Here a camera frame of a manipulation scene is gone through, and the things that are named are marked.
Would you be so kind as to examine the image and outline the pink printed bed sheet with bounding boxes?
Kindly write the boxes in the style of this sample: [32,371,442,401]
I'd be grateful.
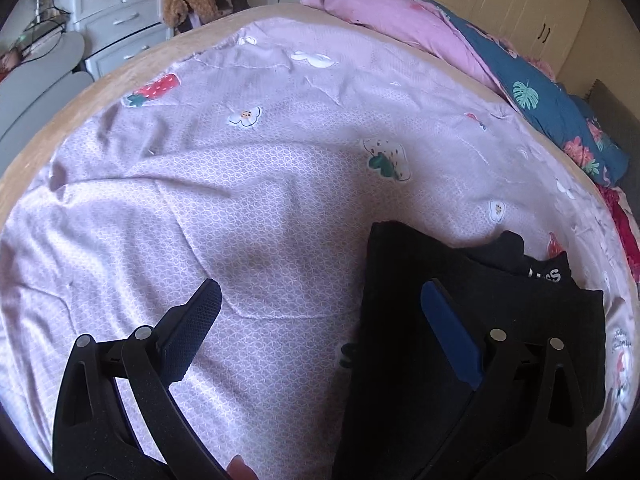
[0,15,640,480]

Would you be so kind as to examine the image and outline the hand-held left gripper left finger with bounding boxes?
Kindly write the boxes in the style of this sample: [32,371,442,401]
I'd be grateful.
[51,278,236,480]

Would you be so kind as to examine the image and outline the grey headboard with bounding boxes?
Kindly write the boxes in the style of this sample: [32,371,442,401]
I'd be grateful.
[582,79,640,191]

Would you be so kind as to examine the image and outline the black sweatshirt with orange patches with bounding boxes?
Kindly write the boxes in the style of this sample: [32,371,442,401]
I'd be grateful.
[332,220,607,480]

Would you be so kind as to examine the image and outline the beige mattress pad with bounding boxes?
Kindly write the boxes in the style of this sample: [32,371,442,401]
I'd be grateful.
[0,2,640,311]

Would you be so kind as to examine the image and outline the brown fuzzy garment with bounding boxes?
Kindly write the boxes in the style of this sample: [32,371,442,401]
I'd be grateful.
[162,0,221,33]

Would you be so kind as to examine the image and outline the pink pillow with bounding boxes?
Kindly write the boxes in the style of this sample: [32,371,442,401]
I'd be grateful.
[300,0,501,93]

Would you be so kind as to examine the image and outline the red patterned cloth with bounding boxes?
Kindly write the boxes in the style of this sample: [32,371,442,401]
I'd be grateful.
[597,185,640,286]

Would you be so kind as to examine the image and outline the person's left hand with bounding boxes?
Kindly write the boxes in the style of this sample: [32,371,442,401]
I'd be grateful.
[226,455,257,480]

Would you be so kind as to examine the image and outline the blue floral quilt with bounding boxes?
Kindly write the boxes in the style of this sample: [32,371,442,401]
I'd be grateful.
[430,0,630,186]

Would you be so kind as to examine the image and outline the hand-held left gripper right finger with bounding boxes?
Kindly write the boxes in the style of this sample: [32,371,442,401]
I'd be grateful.
[420,280,588,480]

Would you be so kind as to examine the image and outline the desk clutter with cables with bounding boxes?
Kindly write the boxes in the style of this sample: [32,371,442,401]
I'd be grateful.
[0,0,68,78]

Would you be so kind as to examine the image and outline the white drawer cabinet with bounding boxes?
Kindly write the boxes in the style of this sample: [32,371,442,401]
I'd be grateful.
[52,0,176,81]

